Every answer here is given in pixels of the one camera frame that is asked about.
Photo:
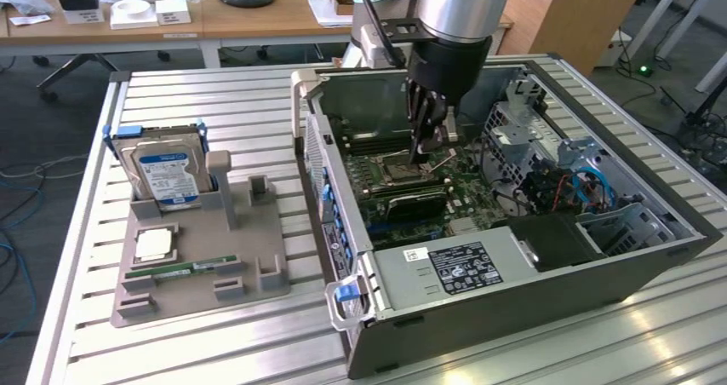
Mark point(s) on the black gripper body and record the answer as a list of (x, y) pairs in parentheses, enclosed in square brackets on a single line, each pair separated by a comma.
[(448, 70)]

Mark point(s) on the green graphics card black cooler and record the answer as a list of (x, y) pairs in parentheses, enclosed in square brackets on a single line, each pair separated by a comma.
[(417, 208)]

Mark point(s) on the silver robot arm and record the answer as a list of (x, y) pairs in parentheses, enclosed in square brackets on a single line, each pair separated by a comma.
[(460, 10)]

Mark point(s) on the CPU socket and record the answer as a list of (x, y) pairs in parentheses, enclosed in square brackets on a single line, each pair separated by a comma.
[(395, 170)]

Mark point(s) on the green motherboard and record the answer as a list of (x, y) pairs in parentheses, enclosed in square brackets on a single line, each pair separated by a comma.
[(460, 189)]

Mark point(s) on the blue card retention clip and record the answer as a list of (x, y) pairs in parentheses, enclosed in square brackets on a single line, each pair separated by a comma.
[(325, 192)]

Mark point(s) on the white paper stack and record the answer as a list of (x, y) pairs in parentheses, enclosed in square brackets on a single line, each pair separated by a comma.
[(329, 14)]

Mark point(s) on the silver chipset heatsink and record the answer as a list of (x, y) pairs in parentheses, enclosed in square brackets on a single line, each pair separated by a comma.
[(460, 227)]

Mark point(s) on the device with green light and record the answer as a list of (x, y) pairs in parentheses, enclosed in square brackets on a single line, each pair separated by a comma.
[(644, 70)]

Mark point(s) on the wooden desk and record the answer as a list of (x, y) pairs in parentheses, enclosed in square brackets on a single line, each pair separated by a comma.
[(254, 18)]

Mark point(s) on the gray power supply unit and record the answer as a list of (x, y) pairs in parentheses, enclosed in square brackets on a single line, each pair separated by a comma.
[(408, 283)]

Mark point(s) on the gray plastic parts rack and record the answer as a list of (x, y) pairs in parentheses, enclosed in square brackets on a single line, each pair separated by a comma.
[(249, 240)]

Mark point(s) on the silver disk bay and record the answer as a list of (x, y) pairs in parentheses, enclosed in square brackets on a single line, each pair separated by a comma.
[(624, 231)]

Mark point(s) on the blue case release latch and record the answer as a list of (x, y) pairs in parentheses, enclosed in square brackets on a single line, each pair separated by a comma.
[(345, 294)]

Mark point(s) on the hard disk with blue caddy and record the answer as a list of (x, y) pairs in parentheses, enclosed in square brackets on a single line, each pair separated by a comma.
[(169, 176)]

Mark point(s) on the gray open PC case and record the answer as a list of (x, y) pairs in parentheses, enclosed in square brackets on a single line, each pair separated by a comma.
[(511, 317)]

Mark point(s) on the small white box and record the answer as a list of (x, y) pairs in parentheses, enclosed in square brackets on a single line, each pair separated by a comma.
[(169, 12)]

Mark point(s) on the green RAM stick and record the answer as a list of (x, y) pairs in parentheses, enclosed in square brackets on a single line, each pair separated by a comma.
[(181, 267)]

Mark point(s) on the silver CPU chip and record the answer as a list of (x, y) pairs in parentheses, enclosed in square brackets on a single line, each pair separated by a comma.
[(154, 245)]

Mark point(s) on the flat white box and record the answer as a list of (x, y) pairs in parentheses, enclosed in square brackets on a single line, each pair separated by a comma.
[(133, 24)]

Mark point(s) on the white tape roll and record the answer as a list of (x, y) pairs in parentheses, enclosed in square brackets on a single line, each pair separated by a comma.
[(132, 14)]

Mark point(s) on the gray chair base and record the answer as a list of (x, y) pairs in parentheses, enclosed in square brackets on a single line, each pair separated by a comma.
[(68, 67)]

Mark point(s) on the white box with black top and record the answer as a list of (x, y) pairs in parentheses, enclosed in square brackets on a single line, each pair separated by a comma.
[(81, 14)]

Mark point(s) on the white paper card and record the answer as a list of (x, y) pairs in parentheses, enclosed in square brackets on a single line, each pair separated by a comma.
[(28, 20)]

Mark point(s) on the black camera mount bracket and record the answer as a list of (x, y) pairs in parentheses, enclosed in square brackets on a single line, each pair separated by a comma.
[(408, 29)]

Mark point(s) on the white table frame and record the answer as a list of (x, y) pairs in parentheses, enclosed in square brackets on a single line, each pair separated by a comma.
[(652, 16)]

